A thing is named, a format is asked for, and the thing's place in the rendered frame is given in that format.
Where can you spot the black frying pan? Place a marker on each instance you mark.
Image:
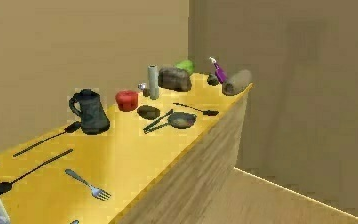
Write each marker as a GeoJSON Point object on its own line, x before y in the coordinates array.
{"type": "Point", "coordinates": [182, 120]}

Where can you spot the dark green tongs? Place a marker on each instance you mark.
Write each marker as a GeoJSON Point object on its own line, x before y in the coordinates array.
{"type": "Point", "coordinates": [157, 121]}

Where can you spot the brown bread loaf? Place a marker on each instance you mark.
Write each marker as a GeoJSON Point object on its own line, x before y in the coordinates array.
{"type": "Point", "coordinates": [174, 79]}

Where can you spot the grey pepper mill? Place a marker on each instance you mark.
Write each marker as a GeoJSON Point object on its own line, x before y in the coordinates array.
{"type": "Point", "coordinates": [153, 81]}

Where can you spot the small silver salt shaker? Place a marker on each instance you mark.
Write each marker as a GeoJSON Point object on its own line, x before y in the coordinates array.
{"type": "Point", "coordinates": [142, 86]}

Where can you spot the small dark round object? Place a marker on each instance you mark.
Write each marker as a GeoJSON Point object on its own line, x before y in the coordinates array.
{"type": "Point", "coordinates": [212, 80]}

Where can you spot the green lettuce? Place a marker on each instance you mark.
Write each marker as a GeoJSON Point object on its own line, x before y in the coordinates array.
{"type": "Point", "coordinates": [186, 66]}

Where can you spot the red tomato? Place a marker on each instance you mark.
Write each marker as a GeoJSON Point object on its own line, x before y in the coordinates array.
{"type": "Point", "coordinates": [127, 100]}

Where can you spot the purple spray bottle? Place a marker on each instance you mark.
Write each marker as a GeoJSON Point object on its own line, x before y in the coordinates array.
{"type": "Point", "coordinates": [219, 72]}

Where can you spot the yellow topped wooden counter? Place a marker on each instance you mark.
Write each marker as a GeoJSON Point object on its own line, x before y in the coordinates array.
{"type": "Point", "coordinates": [127, 156]}

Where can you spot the black kettle jug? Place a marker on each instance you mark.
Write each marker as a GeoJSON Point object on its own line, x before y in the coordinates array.
{"type": "Point", "coordinates": [93, 113]}

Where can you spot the silver fork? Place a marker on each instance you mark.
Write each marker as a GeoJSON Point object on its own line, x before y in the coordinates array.
{"type": "Point", "coordinates": [90, 186]}

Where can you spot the black ladle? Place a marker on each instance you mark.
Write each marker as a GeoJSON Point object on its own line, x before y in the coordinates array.
{"type": "Point", "coordinates": [53, 136]}

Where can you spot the black long spoon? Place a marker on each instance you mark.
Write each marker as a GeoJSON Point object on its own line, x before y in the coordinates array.
{"type": "Point", "coordinates": [27, 173]}

